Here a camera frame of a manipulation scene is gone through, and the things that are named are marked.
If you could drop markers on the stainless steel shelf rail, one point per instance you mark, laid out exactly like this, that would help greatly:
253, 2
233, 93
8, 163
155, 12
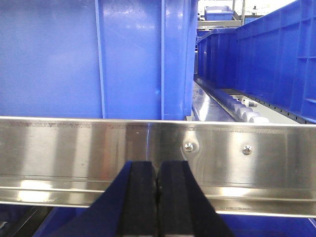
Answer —
70, 162

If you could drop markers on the white roller track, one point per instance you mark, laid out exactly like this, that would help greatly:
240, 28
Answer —
240, 111

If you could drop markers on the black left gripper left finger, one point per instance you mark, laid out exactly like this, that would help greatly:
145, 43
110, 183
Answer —
127, 208

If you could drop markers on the blue bin upper shelf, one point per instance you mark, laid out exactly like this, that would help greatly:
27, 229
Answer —
106, 59

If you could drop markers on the rail screw left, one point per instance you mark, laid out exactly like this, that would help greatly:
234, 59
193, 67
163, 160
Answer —
189, 147

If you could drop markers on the rail screw right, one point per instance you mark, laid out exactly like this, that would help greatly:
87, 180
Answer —
247, 150

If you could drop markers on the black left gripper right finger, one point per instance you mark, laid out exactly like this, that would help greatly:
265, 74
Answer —
183, 209

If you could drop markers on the rail screw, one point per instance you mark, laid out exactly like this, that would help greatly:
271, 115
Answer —
247, 150
189, 147

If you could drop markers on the blue bin upper right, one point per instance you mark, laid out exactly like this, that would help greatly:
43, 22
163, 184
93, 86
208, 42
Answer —
271, 59

